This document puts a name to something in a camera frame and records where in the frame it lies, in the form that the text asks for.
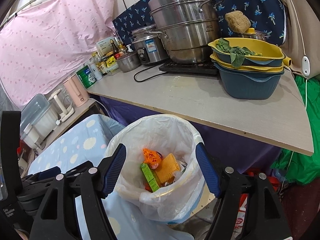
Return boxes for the green cardboard box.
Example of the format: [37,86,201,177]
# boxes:
[140,163,161,192]

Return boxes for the orange foam fruit net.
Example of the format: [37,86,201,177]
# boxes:
[155,153,181,185]

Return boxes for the orange plastic bag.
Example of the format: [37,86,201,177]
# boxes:
[143,148,163,170]

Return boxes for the white trash bag bin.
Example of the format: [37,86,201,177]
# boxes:
[105,114,205,223]

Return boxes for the white blender cup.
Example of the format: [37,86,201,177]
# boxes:
[23,124,45,151]

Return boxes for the green plastic bag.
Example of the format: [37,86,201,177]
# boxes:
[271,75,319,185]

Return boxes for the blue patterned tablecloth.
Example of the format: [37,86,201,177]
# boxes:
[28,114,193,239]

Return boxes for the white dish rack with cover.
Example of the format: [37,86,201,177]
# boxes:
[20,94,59,149]

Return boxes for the glass electric kettle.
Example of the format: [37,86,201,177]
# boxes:
[48,88,75,122]

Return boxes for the pink electric kettle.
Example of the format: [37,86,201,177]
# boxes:
[63,74,89,107]

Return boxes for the green tin can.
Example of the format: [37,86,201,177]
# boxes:
[76,65,97,89]

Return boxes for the stacked yellow blue colander bowls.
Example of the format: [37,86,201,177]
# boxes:
[208,37,292,100]

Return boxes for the white thermos bottle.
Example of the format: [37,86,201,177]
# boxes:
[89,59,103,81]

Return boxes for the pink dotted curtain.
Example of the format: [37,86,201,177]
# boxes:
[1,0,115,108]

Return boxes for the black induction cooktop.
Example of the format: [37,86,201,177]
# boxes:
[159,61,220,76]

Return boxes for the dark soy sauce bottle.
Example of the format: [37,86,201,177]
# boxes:
[110,40,120,60]

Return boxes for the steel rice cooker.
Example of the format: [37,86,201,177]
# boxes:
[132,24,169,66]

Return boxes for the brown loofah sponge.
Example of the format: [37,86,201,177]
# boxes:
[225,10,251,33]

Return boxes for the large steel steamer pot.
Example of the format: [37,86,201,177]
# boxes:
[148,0,224,64]

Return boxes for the navy floral cloth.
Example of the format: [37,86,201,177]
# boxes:
[113,0,286,46]

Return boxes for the black power cable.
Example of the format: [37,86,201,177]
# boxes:
[133,69,167,83]

